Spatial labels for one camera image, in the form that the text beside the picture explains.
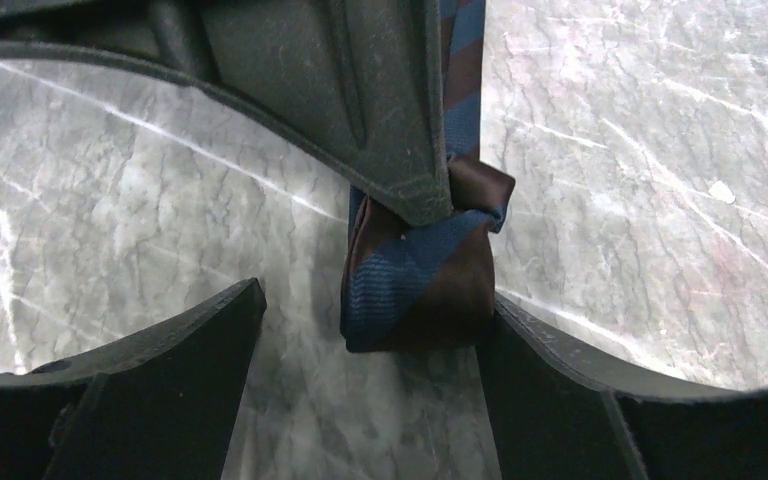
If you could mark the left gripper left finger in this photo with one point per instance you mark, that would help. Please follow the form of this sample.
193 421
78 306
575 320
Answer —
160 403

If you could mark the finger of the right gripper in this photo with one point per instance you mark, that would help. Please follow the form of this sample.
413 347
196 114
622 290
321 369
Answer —
355 84

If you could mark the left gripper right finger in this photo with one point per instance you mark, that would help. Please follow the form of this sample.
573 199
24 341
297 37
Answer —
560 408

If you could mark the navy brown striped tie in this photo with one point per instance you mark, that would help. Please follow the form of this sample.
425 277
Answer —
428 288

